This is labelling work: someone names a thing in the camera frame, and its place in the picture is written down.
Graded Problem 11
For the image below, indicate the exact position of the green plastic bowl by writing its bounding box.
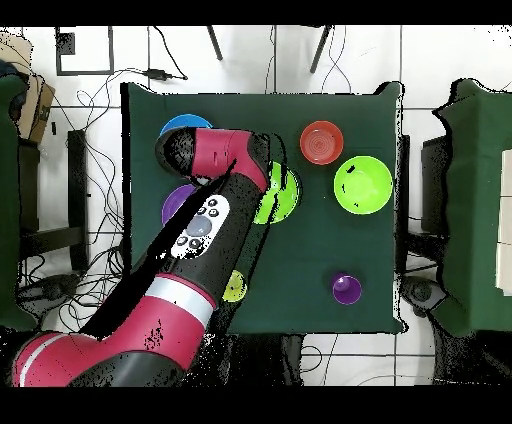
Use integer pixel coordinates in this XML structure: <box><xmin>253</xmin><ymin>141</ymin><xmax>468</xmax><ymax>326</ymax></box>
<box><xmin>252</xmin><ymin>160</ymin><xmax>302</xmax><ymax>226</ymax></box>
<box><xmin>333</xmin><ymin>155</ymin><xmax>394</xmax><ymax>216</ymax></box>

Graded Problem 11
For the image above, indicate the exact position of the dark green tablecloth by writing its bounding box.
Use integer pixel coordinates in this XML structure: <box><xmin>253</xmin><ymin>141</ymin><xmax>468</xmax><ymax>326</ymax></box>
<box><xmin>120</xmin><ymin>81</ymin><xmax>405</xmax><ymax>335</ymax></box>
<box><xmin>433</xmin><ymin>78</ymin><xmax>512</xmax><ymax>337</ymax></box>
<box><xmin>0</xmin><ymin>73</ymin><xmax>39</xmax><ymax>333</ymax></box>

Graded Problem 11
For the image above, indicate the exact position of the black cable bundle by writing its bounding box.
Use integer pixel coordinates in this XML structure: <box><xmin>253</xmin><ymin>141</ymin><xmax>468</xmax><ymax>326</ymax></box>
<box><xmin>17</xmin><ymin>89</ymin><xmax>126</xmax><ymax>333</ymax></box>

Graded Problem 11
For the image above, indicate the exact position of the grey base with black knob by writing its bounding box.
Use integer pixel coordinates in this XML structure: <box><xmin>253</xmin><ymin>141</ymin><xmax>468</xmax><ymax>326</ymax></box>
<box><xmin>17</xmin><ymin>273</ymin><xmax>83</xmax><ymax>317</ymax></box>

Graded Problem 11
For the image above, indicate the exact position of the yellow plastic cup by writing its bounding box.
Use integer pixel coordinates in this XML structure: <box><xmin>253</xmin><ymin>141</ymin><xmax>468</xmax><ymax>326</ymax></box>
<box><xmin>222</xmin><ymin>269</ymin><xmax>248</xmax><ymax>303</ymax></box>

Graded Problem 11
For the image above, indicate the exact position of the black power adapter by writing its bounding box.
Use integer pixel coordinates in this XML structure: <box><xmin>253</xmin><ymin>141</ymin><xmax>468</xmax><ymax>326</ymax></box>
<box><xmin>142</xmin><ymin>68</ymin><xmax>189</xmax><ymax>81</ymax></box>

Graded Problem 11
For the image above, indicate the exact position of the blue plastic bowl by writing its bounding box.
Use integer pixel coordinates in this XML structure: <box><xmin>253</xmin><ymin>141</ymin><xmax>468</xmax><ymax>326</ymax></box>
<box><xmin>158</xmin><ymin>113</ymin><xmax>214</xmax><ymax>138</ymax></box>

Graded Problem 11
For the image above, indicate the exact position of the small orange plastic bowl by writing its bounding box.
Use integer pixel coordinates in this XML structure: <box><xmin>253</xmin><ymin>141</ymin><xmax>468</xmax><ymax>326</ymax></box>
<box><xmin>299</xmin><ymin>120</ymin><xmax>345</xmax><ymax>166</ymax></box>

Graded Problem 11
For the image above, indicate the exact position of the cardboard box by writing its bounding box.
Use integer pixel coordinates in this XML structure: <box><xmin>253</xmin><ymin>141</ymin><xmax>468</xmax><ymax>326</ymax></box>
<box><xmin>0</xmin><ymin>31</ymin><xmax>56</xmax><ymax>144</ymax></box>

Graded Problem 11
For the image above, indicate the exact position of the purple plastic bowl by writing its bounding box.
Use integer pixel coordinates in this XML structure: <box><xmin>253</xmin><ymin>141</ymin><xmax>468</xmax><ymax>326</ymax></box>
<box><xmin>161</xmin><ymin>183</ymin><xmax>200</xmax><ymax>226</ymax></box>

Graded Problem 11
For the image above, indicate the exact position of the black metal frame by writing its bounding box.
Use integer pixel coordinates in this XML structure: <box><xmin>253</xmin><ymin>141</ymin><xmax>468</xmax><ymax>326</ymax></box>
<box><xmin>420</xmin><ymin>135</ymin><xmax>451</xmax><ymax>237</ymax></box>
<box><xmin>17</xmin><ymin>129</ymin><xmax>90</xmax><ymax>273</ymax></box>

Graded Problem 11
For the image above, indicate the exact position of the black stand leg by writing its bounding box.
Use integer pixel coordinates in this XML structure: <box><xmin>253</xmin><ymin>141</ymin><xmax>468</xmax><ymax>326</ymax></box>
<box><xmin>206</xmin><ymin>25</ymin><xmax>224</xmax><ymax>62</ymax></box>
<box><xmin>309</xmin><ymin>25</ymin><xmax>334</xmax><ymax>75</ymax></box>

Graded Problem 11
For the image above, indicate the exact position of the purple plastic cup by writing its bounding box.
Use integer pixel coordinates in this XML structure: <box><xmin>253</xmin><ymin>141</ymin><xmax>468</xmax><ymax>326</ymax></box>
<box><xmin>330</xmin><ymin>272</ymin><xmax>363</xmax><ymax>306</ymax></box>

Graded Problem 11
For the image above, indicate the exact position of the grey wheeled base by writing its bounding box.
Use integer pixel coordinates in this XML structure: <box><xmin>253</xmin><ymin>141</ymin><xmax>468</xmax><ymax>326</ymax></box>
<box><xmin>400</xmin><ymin>274</ymin><xmax>446</xmax><ymax>318</ymax></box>

